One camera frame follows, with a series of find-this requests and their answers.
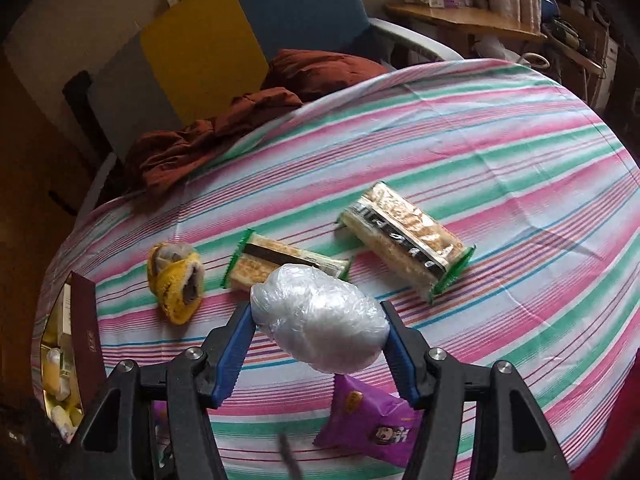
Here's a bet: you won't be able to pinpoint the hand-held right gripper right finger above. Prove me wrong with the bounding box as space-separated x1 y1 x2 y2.
381 300 573 480

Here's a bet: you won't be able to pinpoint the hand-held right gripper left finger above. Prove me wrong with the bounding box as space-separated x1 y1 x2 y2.
70 302 258 480

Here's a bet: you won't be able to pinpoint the plastic-wrapped white ball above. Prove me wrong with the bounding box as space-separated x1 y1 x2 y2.
250 262 391 375

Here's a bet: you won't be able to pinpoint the maroon box with gold inside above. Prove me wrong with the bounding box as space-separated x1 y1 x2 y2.
35 270 108 443

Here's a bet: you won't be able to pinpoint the purple snack packet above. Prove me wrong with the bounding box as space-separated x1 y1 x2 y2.
312 374 426 468

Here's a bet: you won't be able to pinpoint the yellow knitted pouch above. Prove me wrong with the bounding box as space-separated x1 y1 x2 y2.
146 241 206 325

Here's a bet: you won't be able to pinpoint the small cracker packet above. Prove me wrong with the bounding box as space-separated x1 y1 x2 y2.
222 229 353 291

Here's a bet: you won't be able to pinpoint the large cracker packet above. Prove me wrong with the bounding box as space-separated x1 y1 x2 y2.
337 181 476 305

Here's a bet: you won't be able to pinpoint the maroon cloth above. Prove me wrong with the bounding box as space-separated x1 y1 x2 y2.
125 49 391 193

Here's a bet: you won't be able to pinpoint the white chair armrest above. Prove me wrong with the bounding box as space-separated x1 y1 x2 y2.
75 152 118 218
367 17 461 68

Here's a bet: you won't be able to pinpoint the striped bed sheet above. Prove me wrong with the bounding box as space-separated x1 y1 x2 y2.
30 57 640 480

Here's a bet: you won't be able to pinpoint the grey yellow blue chair back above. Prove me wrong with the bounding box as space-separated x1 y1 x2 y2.
87 0 371 161

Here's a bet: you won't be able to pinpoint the wooden shelf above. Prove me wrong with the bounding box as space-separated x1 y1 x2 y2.
385 2 548 43

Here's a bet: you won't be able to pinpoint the cardboard box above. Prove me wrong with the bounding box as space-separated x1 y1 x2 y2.
557 5 621 111

